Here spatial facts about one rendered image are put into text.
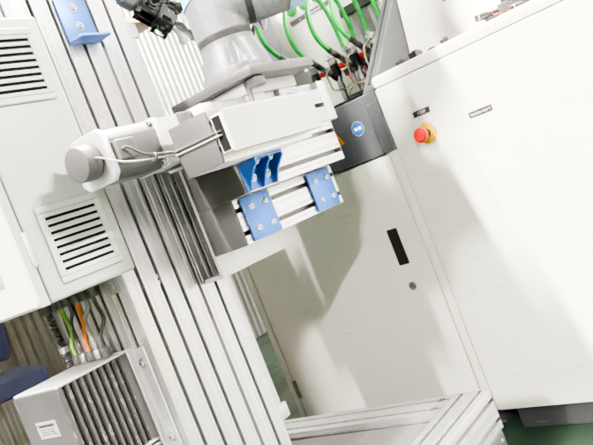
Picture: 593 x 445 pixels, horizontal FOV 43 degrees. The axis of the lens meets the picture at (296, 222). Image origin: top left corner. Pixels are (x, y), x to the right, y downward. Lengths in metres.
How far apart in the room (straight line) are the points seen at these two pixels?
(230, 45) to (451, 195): 0.68
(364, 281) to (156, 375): 0.86
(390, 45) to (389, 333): 0.78
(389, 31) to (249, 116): 0.91
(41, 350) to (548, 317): 2.63
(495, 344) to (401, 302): 0.27
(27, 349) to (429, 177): 2.45
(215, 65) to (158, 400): 0.65
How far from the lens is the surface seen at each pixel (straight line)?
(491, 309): 1.92
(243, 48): 1.53
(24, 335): 3.83
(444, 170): 1.86
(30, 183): 1.26
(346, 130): 1.99
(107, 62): 1.52
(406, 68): 1.87
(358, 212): 2.03
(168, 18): 2.23
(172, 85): 4.98
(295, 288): 2.26
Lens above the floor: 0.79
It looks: 2 degrees down
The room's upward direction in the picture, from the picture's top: 21 degrees counter-clockwise
